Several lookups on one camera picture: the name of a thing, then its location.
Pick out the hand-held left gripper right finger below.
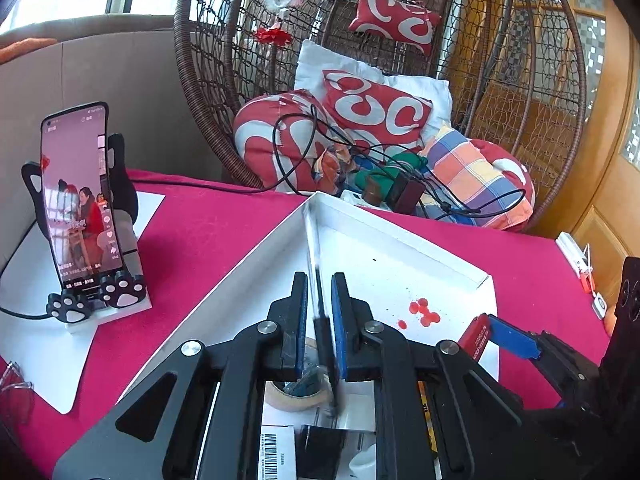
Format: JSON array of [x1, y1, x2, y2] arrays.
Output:
[[331, 272, 566, 480]]

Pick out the orange cloth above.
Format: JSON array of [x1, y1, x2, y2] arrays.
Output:
[[0, 37, 58, 63]]

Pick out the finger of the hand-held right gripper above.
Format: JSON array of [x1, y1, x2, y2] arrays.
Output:
[[487, 314, 601, 411]]

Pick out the black smartphone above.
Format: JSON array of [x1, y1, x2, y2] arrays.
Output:
[[40, 102, 125, 291]]

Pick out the clear framed glasses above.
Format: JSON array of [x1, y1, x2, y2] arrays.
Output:
[[0, 360, 36, 426]]

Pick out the red flower decoration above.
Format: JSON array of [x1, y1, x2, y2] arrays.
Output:
[[254, 25, 291, 48]]

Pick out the white barcode box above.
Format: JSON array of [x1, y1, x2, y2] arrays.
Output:
[[255, 425, 301, 480]]

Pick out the white paper sheet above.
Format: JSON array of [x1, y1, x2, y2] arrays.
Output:
[[0, 190, 166, 416]]

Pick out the small red patterned pillow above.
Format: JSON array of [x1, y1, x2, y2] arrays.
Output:
[[348, 0, 442, 56]]

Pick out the wicker hanging chair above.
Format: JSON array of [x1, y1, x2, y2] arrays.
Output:
[[172, 0, 588, 233]]

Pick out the white power strip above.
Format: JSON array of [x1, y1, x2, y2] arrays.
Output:
[[556, 231, 593, 281], [342, 189, 391, 209]]

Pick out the white cardboard tray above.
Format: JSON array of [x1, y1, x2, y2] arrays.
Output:
[[115, 191, 501, 480]]

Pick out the colourful stuffed toy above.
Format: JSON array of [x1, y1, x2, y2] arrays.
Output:
[[315, 142, 431, 201]]

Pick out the square red patterned cushion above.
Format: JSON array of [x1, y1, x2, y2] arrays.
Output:
[[322, 70, 433, 153]]

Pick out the black pen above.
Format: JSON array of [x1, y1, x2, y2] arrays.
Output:
[[304, 212, 343, 416]]

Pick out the round red patterned cushion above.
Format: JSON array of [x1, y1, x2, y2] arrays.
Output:
[[234, 89, 351, 193], [472, 139, 536, 221]]

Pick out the black cat phone stand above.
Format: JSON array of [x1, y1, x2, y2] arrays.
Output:
[[21, 132, 151, 333]]

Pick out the plaid cushion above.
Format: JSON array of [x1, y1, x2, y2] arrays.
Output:
[[420, 122, 533, 231]]

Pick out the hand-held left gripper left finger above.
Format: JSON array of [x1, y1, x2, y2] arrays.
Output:
[[52, 271, 308, 480]]

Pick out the black phone cable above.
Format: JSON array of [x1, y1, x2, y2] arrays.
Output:
[[0, 267, 68, 321]]

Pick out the pink tablecloth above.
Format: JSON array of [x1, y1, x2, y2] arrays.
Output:
[[0, 167, 621, 466]]

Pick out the beige masking tape roll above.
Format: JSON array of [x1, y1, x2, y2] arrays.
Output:
[[264, 337, 333, 413]]

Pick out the red and white cushions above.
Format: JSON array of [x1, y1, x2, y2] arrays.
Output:
[[294, 40, 453, 146]]

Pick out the wooden door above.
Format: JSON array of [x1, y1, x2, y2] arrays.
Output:
[[440, 0, 640, 321]]

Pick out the dark red charger block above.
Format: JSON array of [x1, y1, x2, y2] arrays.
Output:
[[387, 177, 427, 216]]

